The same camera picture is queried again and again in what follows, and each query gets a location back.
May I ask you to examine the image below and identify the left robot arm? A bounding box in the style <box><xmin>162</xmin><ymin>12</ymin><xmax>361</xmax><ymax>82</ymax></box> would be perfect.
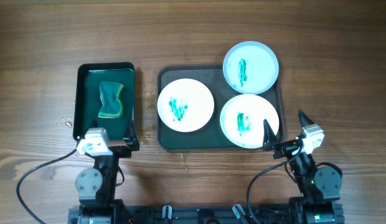
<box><xmin>68</xmin><ymin>118</ymin><xmax>139</xmax><ymax>224</ymax></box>

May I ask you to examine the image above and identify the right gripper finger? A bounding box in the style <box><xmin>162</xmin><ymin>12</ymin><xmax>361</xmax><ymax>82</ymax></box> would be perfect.
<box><xmin>298</xmin><ymin>110</ymin><xmax>315</xmax><ymax>128</ymax></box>
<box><xmin>263</xmin><ymin>119</ymin><xmax>278</xmax><ymax>146</ymax></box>

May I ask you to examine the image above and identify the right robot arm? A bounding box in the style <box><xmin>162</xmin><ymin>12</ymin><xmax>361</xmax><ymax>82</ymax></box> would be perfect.
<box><xmin>263</xmin><ymin>111</ymin><xmax>345</xmax><ymax>224</ymax></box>

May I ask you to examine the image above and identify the large dark serving tray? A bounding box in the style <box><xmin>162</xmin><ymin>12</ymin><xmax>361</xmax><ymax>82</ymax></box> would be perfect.
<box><xmin>156</xmin><ymin>64</ymin><xmax>285</xmax><ymax>152</ymax></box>

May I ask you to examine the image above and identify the green yellow sponge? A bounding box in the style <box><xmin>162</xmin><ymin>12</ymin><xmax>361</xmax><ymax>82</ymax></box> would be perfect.
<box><xmin>98</xmin><ymin>81</ymin><xmax>124</xmax><ymax>118</ymax></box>

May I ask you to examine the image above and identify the small dark green water tray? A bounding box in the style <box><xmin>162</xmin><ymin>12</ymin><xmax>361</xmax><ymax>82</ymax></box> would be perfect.
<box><xmin>73</xmin><ymin>62</ymin><xmax>135</xmax><ymax>141</ymax></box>

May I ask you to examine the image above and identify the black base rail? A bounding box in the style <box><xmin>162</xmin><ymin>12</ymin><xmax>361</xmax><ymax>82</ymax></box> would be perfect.
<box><xmin>67</xmin><ymin>204</ymin><xmax>346</xmax><ymax>224</ymax></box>

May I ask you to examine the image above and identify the white plate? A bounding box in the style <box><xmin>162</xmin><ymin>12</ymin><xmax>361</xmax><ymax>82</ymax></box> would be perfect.
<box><xmin>223</xmin><ymin>41</ymin><xmax>279</xmax><ymax>95</ymax></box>
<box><xmin>220</xmin><ymin>94</ymin><xmax>280</xmax><ymax>149</ymax></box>
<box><xmin>157</xmin><ymin>78</ymin><xmax>215</xmax><ymax>133</ymax></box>

